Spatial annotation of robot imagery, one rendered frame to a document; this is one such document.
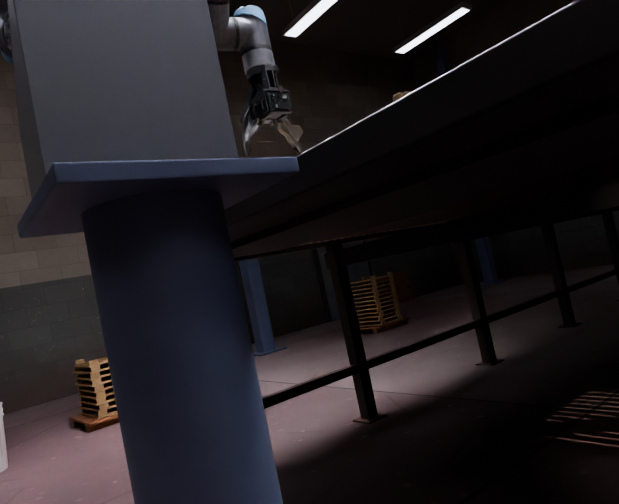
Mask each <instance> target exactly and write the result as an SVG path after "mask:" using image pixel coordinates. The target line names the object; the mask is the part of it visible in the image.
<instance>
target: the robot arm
mask: <svg viewBox="0 0 619 504"><path fill-rule="evenodd" d="M207 3H208V8H209V13H210V18H211V23H212V28H213V33H214V38H215V43H216V48H217V51H241V56H242V61H243V66H244V71H245V75H246V76H247V81H248V82H249V83H250V84H251V86H250V89H249V92H248V95H247V99H246V102H245V105H244V109H243V112H242V115H241V119H240V122H241V124H242V134H243V147H244V151H245V155H246V156H247V157H248V156H249V153H250V151H251V144H252V142H253V141H254V135H255V134H256V133H257V132H258V129H259V125H260V126H261V125H263V124H264V123H269V124H270V125H271V126H272V125H274V124H275V121H276V120H277V121H278V131H279V132H280V133H281V134H283V135H284V136H285V137H286V139H287V141H288V142H289V143H290V144H291V145H292V148H293V150H295V151H296V152H298V153H299V154H301V153H302V148H301V144H300V141H299V138H300V137H301V135H302V134H303V129H302V127H301V126H299V125H293V124H291V122H290V120H289V117H288V116H289V114H290V113H291V112H293V106H292V101H291V96H290V92H289V90H284V89H283V87H282V86H281V85H280V86H281V87H282V88H279V87H280V86H279V85H278V80H277V74H276V73H277V72H278V71H279V68H278V65H275V61H274V57H273V52H272V47H271V42H270V37H269V33H268V25H267V22H266V19H265V16H264V12H263V11H262V9H261V8H259V7H258V6H254V5H247V6H246V7H243V6H242V7H240V8H238V9H237V10H236V11H235V13H234V17H229V5H230V1H229V0H207ZM0 51H1V54H2V56H3V57H4V58H5V60H7V61H8V62H9V63H11V64H13V56H12V45H11V35H10V24H9V13H8V3H7V0H0ZM280 91H281V92H280ZM289 101H290V102H289ZM290 105H291V107H290Z"/></svg>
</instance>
